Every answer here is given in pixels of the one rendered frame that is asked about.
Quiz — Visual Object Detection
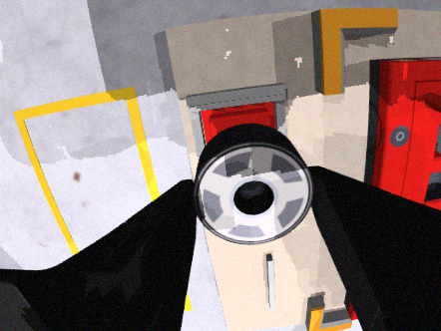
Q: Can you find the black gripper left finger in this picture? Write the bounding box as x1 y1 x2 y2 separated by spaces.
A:
0 178 197 331

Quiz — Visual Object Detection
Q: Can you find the black wheel with white hub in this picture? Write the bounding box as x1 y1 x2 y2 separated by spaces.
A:
192 123 313 245

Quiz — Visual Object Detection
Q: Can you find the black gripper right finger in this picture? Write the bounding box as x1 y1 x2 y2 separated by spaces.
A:
308 165 441 331

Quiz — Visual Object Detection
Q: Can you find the yellow tape outline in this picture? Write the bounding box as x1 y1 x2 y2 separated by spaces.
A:
13 86 160 254

